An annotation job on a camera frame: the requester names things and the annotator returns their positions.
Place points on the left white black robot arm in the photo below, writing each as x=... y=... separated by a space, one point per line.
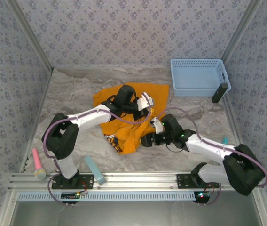
x=88 y=117

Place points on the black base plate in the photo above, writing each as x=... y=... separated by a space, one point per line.
x=87 y=181
x=182 y=181

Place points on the light blue plastic basket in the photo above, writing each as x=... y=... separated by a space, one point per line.
x=194 y=77

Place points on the left small circuit board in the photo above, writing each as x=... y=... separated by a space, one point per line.
x=70 y=195

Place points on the right small circuit board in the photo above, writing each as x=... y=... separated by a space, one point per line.
x=201 y=195

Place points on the small circuit board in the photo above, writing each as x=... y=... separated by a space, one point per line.
x=201 y=195
x=70 y=195

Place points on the aluminium frame post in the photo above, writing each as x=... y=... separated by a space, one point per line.
x=240 y=30
x=32 y=37

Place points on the pink toy microphone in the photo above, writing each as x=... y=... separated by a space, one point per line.
x=40 y=173

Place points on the orange t-shirt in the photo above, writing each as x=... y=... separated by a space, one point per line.
x=157 y=94

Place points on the aluminium rail frame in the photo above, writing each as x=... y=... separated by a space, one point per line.
x=135 y=179

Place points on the black rectangular box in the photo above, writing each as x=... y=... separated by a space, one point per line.
x=219 y=93

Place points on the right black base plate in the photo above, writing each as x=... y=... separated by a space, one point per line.
x=182 y=181

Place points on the light blue flat block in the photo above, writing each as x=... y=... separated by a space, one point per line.
x=96 y=171

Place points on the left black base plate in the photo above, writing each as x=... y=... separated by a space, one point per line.
x=87 y=181

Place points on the teal toy microphone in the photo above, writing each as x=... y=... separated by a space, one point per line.
x=225 y=140

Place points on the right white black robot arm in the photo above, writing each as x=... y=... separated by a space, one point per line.
x=206 y=146

